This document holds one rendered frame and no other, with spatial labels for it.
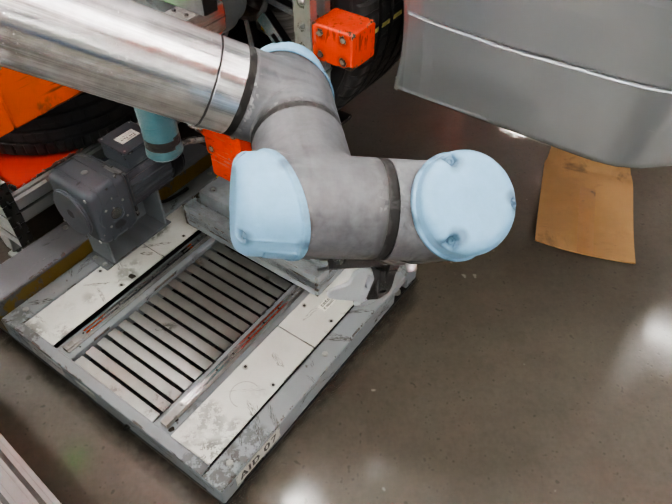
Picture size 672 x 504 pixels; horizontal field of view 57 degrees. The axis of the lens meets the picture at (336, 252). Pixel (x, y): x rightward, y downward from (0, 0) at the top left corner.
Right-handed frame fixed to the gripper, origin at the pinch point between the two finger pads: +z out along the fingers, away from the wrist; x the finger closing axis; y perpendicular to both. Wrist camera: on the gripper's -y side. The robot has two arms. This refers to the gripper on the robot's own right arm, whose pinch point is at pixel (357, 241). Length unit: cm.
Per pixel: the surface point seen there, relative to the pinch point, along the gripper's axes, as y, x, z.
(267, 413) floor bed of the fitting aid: 2, 34, 74
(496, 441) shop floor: -51, 45, 65
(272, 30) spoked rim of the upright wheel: 0, -49, 54
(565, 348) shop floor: -79, 26, 75
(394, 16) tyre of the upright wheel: -22, -46, 38
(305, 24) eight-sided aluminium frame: -3, -41, 32
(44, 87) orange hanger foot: 50, -47, 87
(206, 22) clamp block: 15.2, -37.9, 25.6
